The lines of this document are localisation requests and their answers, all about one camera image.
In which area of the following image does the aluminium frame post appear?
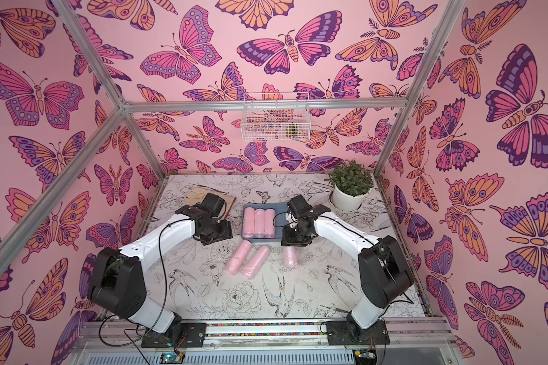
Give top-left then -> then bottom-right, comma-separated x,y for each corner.
374,0 -> 466,178
52,1 -> 165,179

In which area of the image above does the green plant in white pot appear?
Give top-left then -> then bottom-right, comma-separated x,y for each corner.
329,161 -> 374,211

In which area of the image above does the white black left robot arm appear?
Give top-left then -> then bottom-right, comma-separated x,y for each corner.
88,193 -> 233,343

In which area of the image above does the blue plastic storage box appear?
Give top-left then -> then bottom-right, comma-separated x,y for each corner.
241,203 -> 289,244

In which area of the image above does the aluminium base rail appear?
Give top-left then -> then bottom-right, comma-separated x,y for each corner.
79,317 -> 455,351

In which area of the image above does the aluminium frame top bar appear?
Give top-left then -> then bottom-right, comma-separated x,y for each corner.
124,97 -> 407,113

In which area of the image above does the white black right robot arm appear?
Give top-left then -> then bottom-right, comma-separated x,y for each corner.
282,195 -> 414,342

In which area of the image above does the cream work glove red cuff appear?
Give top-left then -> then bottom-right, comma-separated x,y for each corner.
183,186 -> 237,218

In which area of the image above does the aluminium frame post left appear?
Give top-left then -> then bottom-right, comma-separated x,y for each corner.
52,1 -> 165,179

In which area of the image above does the white wire wall basket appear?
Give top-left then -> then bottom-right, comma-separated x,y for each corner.
239,91 -> 311,143

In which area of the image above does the aluminium frame post right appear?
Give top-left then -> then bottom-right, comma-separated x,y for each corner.
374,0 -> 466,178

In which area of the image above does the pink trash bag roll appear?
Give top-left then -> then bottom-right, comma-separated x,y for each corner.
254,208 -> 266,238
241,246 -> 271,280
225,240 -> 253,275
283,246 -> 298,270
241,206 -> 255,239
265,208 -> 276,239

